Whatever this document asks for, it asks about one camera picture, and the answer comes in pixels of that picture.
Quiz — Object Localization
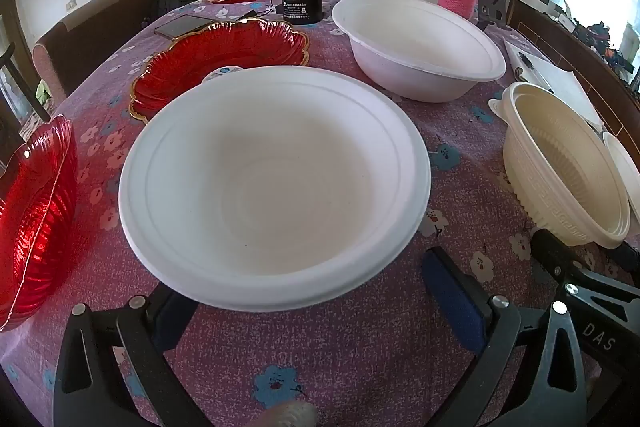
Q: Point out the black cylindrical motor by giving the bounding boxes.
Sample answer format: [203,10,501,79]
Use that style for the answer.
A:
[280,0,326,26]

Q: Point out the cream plastic bowl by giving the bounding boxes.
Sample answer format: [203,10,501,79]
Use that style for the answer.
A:
[488,82,632,249]

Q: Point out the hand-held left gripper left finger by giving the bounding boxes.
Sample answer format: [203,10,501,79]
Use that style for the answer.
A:
[53,282,208,427]

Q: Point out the large white paper bowl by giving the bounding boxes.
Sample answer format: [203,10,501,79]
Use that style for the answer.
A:
[118,66,432,312]

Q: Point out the purple floral tablecloth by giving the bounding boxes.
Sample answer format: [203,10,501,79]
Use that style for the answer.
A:
[0,0,640,427]

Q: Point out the red glass plate gold rim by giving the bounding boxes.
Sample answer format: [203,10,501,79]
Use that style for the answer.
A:
[0,114,78,333]
[129,19,311,124]

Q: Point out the brown upholstered chair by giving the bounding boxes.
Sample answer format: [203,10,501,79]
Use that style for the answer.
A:
[32,0,158,108]

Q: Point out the white notebook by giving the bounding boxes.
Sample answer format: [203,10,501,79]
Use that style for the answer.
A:
[504,39,606,132]

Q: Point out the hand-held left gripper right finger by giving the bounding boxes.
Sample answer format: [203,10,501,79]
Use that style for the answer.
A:
[422,247,586,427]

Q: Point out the black smartphone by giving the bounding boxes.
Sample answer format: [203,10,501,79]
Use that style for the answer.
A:
[154,14,216,38]

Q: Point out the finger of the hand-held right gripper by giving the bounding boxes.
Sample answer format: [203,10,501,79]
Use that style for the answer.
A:
[530,229,640,308]

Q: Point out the black pen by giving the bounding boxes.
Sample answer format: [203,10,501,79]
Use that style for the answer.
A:
[518,52,556,95]

